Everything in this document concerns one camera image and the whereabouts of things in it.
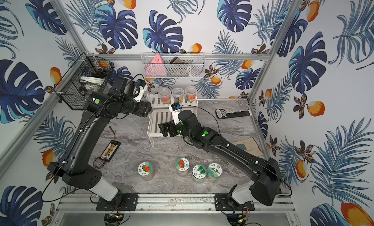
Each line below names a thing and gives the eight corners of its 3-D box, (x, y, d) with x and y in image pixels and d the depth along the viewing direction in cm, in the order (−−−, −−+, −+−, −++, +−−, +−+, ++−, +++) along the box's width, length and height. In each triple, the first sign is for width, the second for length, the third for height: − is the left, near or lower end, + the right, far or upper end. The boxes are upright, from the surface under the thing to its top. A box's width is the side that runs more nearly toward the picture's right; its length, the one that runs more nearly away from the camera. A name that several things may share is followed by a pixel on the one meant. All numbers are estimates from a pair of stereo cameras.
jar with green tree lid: (192, 183, 83) (192, 179, 76) (191, 169, 88) (192, 164, 80) (206, 183, 83) (207, 179, 76) (205, 169, 88) (206, 164, 81)
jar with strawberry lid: (176, 176, 85) (175, 171, 78) (177, 163, 90) (176, 158, 83) (189, 176, 85) (189, 171, 78) (189, 163, 90) (189, 158, 83)
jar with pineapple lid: (206, 182, 83) (208, 177, 76) (205, 168, 88) (207, 162, 81) (220, 182, 83) (223, 177, 76) (218, 168, 88) (221, 162, 81)
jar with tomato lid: (140, 180, 84) (136, 175, 77) (142, 167, 88) (139, 161, 81) (153, 180, 84) (150, 175, 77) (155, 167, 88) (152, 161, 81)
